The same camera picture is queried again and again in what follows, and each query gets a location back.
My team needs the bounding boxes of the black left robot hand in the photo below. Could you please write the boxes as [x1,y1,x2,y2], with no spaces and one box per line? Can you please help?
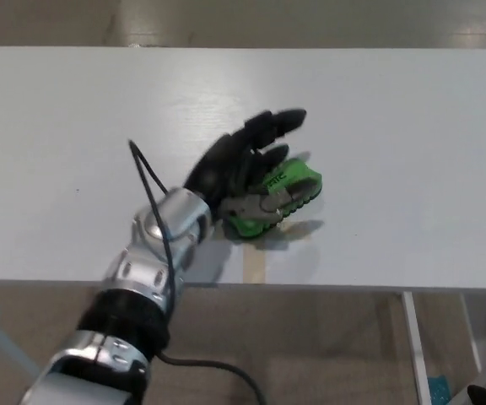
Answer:
[182,107,308,221]

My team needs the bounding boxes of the green whiteboard eraser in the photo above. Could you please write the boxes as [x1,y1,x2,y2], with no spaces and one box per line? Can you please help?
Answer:
[222,155,324,240]

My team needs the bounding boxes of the teal patterned item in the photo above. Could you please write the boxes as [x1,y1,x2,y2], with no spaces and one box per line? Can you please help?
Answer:
[429,373,453,405]

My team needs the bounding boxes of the thin white table leg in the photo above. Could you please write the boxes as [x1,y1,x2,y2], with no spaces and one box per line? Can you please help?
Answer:
[457,293,483,372]

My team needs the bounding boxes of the narrow beige tape strip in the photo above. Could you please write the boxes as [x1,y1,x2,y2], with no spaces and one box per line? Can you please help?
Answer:
[242,244,266,283]

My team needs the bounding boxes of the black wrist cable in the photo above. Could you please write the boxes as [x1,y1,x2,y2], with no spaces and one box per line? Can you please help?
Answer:
[127,138,267,405]

